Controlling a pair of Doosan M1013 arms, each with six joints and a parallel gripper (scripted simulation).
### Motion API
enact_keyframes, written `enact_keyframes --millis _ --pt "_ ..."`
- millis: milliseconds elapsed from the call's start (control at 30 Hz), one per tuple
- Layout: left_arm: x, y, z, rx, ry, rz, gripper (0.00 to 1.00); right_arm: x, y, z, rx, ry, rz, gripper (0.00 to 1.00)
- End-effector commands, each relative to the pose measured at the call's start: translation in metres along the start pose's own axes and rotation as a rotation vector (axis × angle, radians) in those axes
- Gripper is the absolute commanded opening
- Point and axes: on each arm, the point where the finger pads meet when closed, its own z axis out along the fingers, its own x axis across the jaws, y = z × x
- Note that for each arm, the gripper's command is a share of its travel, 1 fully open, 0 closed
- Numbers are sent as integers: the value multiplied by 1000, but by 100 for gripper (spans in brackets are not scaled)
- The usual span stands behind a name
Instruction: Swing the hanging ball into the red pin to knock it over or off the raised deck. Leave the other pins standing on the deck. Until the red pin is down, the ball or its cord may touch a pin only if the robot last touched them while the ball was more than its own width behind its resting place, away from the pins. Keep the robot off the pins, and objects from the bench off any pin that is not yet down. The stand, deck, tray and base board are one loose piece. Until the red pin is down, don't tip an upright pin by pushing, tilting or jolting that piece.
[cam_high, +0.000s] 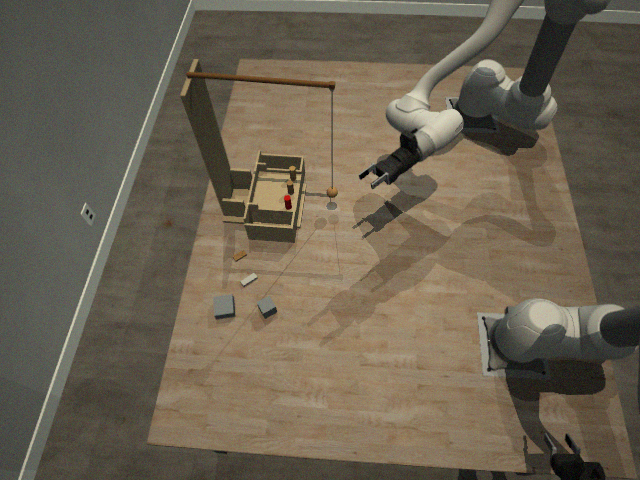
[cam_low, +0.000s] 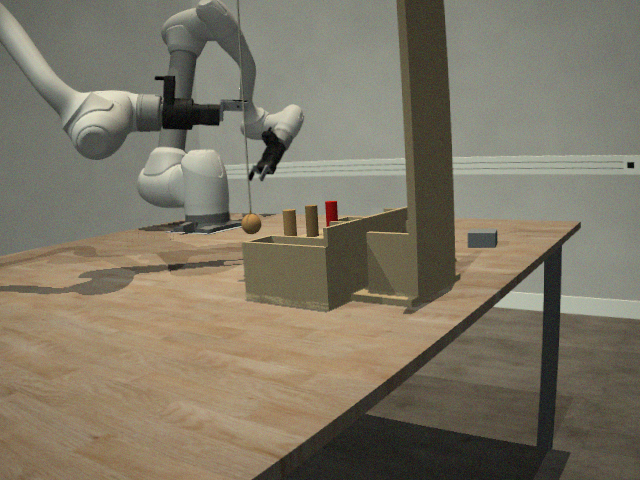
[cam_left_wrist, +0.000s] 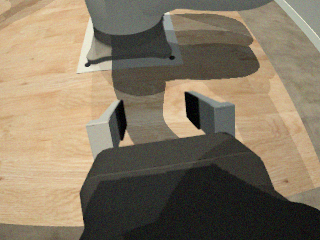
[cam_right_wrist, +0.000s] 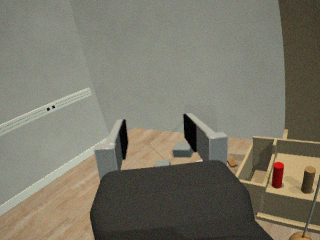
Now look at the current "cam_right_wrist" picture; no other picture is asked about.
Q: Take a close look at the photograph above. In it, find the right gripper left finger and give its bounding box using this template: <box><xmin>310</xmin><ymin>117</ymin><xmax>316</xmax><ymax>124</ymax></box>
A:
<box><xmin>93</xmin><ymin>119</ymin><xmax>128</xmax><ymax>181</ymax></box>

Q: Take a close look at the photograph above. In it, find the red cylinder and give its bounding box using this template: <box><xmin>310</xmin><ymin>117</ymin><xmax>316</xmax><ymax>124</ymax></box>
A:
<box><xmin>272</xmin><ymin>163</ymin><xmax>284</xmax><ymax>188</ymax></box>

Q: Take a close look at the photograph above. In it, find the grey cube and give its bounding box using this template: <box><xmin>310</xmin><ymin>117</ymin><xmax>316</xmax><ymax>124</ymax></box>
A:
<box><xmin>156</xmin><ymin>159</ymin><xmax>169</xmax><ymax>167</ymax></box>

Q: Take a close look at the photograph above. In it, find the dark grey rectangular block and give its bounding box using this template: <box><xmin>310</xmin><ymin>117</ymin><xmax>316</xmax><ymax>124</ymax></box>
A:
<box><xmin>172</xmin><ymin>141</ymin><xmax>193</xmax><ymax>157</ymax></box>

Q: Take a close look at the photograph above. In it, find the small brown flat bar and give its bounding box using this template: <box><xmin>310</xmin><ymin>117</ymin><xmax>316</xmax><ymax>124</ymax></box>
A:
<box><xmin>228</xmin><ymin>157</ymin><xmax>237</xmax><ymax>168</ymax></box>

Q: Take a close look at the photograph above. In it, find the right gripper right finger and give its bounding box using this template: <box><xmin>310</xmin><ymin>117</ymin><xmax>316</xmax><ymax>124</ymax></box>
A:
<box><xmin>184</xmin><ymin>113</ymin><xmax>228</xmax><ymax>165</ymax></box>

